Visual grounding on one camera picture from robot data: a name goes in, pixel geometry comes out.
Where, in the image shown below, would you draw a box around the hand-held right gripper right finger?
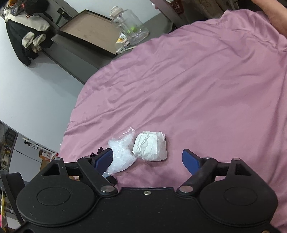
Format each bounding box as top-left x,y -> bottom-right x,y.
177,149 -> 250,194

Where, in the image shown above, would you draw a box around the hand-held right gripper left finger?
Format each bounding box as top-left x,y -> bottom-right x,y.
42,148 -> 118,196

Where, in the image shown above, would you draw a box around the black white furry toy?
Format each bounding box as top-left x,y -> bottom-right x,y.
90,146 -> 105,158

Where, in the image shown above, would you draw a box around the clear plastic bag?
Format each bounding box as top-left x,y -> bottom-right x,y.
103,126 -> 138,178

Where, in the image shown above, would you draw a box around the small orange white carton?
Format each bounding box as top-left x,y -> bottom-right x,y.
39,149 -> 56,164

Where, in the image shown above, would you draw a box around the pink bed sheet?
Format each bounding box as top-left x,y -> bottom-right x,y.
59,9 -> 287,224

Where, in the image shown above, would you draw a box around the white kitchen cabinet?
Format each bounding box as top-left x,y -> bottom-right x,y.
0,121 -> 60,182

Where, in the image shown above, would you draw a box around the grey door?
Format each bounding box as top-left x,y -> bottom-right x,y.
34,0 -> 108,84

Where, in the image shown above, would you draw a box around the yellow white snack packet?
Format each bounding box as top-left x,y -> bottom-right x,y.
114,37 -> 138,54

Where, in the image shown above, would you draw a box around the black framed board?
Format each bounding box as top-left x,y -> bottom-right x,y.
57,9 -> 122,59

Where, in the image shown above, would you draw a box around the clear plastic water jug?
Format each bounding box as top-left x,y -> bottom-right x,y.
110,6 -> 150,45

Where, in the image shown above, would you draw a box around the grey bedside bench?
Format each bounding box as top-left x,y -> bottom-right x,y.
108,7 -> 189,61

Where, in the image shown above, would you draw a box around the hanging black beige clothes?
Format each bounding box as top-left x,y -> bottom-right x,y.
4,0 -> 55,67

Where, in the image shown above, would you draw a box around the red storage basket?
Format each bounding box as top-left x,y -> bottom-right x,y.
167,0 -> 185,12

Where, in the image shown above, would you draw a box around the person's bare foot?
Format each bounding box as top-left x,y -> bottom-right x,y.
250,0 -> 287,37

